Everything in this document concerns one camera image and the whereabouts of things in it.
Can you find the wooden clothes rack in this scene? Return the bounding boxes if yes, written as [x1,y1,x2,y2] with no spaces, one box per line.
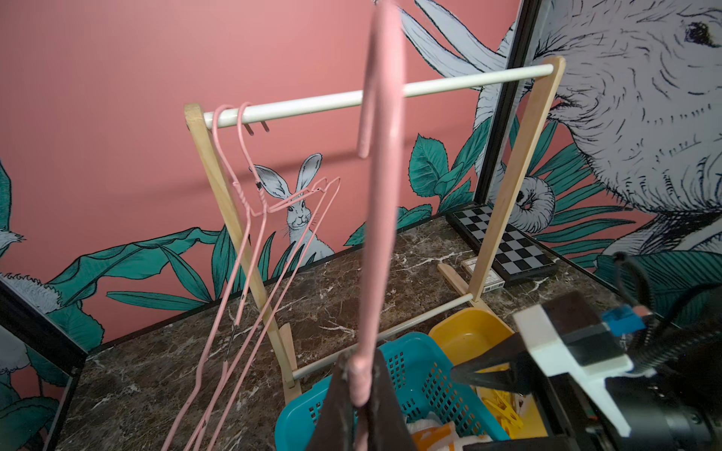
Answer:
[184,56,566,407]

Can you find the pink wire hanger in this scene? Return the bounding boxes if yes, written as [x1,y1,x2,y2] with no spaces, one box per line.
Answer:
[163,104,340,450]

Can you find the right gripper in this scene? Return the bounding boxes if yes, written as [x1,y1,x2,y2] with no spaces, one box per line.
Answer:
[450,333,598,450]

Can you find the cream orange towel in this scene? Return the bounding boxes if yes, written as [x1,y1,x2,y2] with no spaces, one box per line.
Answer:
[407,419,492,451]

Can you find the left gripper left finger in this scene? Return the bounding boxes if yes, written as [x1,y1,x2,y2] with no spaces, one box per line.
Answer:
[306,351,355,451]

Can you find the small white red box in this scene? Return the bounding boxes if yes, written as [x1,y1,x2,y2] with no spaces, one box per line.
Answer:
[461,257,506,293]

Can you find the checkerboard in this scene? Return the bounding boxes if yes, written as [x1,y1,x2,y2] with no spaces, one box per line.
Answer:
[446,203,558,286]

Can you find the yellow clothespin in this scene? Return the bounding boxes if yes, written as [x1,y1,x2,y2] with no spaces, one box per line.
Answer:
[477,387,524,439]

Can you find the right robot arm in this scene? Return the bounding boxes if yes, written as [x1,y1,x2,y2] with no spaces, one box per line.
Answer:
[451,253,721,450]

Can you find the yellow plastic tray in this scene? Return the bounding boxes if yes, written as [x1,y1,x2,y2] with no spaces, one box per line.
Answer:
[427,306,548,441]

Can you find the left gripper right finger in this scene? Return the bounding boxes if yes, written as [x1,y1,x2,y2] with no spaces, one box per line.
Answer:
[363,351,417,451]

